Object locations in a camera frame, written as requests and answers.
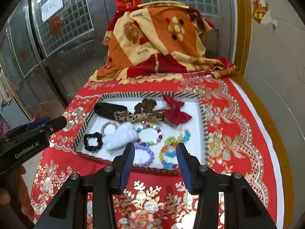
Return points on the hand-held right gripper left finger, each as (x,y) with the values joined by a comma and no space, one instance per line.
(126,169)

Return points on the torn red wall decoration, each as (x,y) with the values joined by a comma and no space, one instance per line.
(259,8)

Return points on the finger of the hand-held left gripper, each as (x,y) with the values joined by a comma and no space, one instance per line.
(57,124)
(38,123)

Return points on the metal glass door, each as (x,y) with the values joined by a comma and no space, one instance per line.
(71,16)

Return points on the red round door sticker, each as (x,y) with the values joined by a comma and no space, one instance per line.
(55,25)

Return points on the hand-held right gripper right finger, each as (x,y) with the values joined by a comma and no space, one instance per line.
(184,169)

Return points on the yellow door frame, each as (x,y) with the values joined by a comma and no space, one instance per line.
(244,28)

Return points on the striped cardboard box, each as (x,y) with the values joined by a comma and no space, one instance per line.
(193,116)

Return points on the white paper sheet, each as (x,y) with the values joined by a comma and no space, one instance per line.
(52,4)

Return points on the person's left hand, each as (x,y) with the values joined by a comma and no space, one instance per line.
(23,200)

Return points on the red hair bow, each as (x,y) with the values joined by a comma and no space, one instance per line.
(176,114)

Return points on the red embroidered tablecloth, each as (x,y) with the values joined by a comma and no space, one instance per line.
(238,124)

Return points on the brown scrunchie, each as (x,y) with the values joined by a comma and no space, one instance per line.
(145,103)

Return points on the black scrunchie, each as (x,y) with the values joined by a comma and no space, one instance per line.
(86,143)

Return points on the black leopard print headband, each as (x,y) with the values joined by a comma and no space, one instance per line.
(107,109)

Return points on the orange patterned blanket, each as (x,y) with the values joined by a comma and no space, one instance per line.
(154,40)

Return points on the white fluffy scrunchie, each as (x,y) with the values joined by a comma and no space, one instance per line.
(119,136)

